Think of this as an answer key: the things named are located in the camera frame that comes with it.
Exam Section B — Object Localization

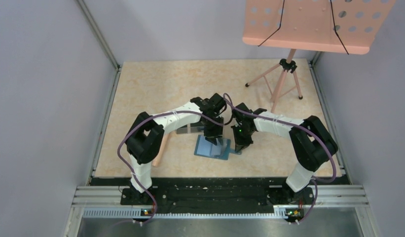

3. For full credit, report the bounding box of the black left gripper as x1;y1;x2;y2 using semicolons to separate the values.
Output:
202;115;224;146

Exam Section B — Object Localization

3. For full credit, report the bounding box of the clear acrylic card box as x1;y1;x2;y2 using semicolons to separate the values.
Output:
176;122;204;134

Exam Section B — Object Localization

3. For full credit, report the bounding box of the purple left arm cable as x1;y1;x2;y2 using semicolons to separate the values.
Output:
117;104;234;225

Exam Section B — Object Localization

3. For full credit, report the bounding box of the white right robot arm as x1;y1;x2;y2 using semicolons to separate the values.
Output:
231;103;338;203

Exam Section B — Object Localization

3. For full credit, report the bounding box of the pink music stand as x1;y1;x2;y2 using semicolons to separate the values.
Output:
242;0;398;114

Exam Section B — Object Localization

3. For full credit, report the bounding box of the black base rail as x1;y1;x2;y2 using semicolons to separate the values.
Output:
119;176;316;215

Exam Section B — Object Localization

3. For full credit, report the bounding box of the blue leather card holder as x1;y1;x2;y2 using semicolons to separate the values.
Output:
194;135;238;160

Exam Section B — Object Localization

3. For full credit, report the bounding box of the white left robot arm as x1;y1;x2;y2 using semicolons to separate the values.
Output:
116;93;227;206

